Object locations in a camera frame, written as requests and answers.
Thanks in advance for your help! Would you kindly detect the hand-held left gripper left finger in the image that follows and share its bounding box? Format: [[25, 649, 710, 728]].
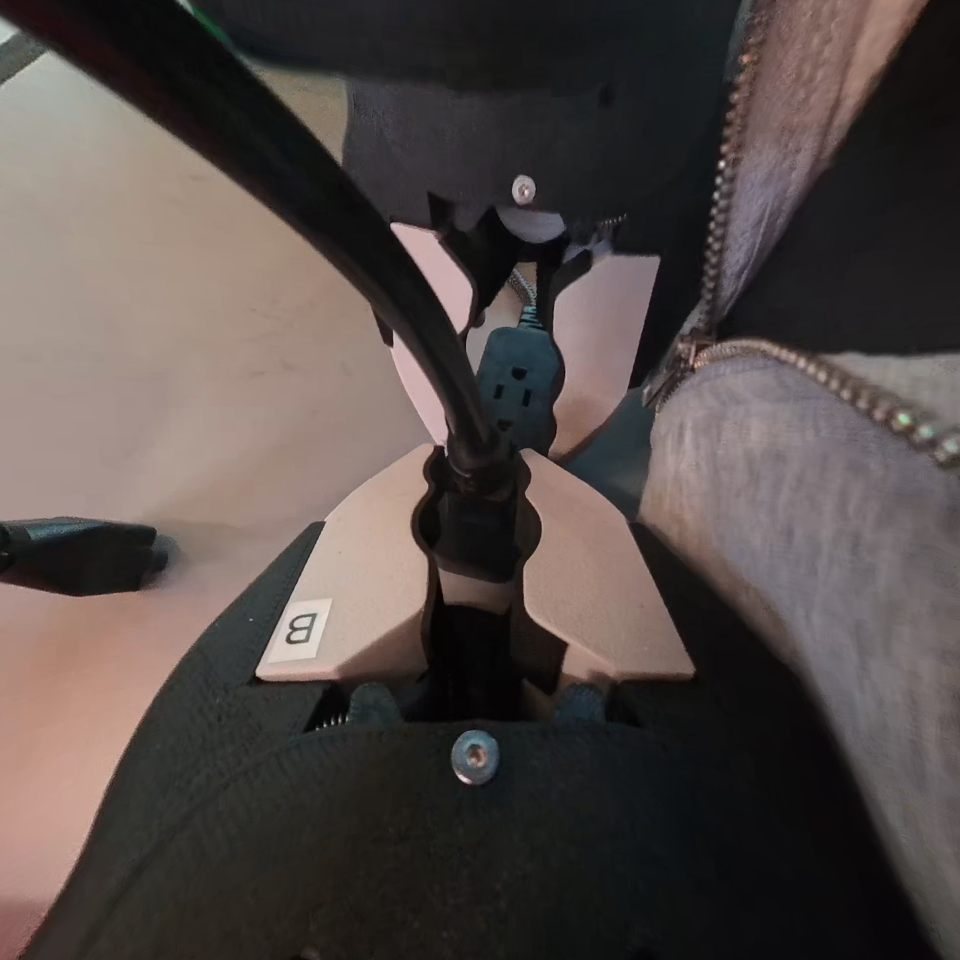
[[255, 442, 444, 684]]

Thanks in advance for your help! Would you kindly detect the person's beige zip hoodie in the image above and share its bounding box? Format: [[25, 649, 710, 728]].
[[637, 0, 960, 960]]

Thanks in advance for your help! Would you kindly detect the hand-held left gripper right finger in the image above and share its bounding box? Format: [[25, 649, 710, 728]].
[[516, 447, 696, 681]]

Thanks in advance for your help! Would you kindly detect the black rectangular plug with cable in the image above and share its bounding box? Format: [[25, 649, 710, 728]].
[[0, 517, 181, 599]]

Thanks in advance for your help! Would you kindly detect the person's black shirt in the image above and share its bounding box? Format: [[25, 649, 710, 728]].
[[720, 0, 960, 357]]

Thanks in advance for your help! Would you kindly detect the black power plug with cable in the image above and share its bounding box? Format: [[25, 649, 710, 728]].
[[0, 0, 541, 582]]

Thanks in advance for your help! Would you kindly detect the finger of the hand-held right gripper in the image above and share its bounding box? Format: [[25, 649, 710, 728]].
[[549, 253, 663, 460], [375, 221, 483, 445]]

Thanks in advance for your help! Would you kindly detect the black power strip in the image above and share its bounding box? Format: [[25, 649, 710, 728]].
[[472, 270, 567, 455]]

